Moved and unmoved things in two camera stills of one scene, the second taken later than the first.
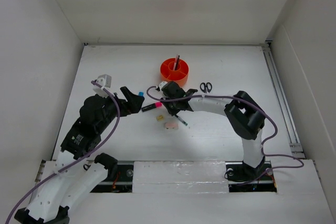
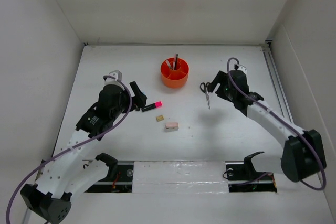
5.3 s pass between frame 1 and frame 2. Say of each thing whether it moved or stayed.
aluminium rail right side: stayed
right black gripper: moved
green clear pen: moved
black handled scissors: stayed
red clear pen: stayed
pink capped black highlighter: stayed
